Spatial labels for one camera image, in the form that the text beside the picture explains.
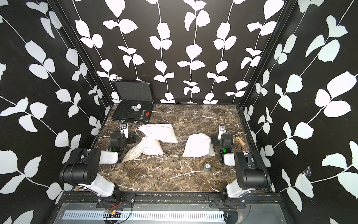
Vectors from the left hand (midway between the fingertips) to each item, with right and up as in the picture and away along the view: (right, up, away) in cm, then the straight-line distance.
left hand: (128, 128), depth 94 cm
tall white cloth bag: (+15, -10, -8) cm, 20 cm away
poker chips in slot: (+5, +10, +17) cm, 20 cm away
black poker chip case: (-3, +20, +24) cm, 31 cm away
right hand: (+64, -2, 0) cm, 64 cm away
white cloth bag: (+25, -3, -1) cm, 26 cm away
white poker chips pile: (-2, +15, +22) cm, 27 cm away
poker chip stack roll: (+52, -22, -14) cm, 59 cm away
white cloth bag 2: (+48, -11, -5) cm, 50 cm away
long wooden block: (+81, -11, +4) cm, 82 cm away
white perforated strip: (+20, -43, -24) cm, 53 cm away
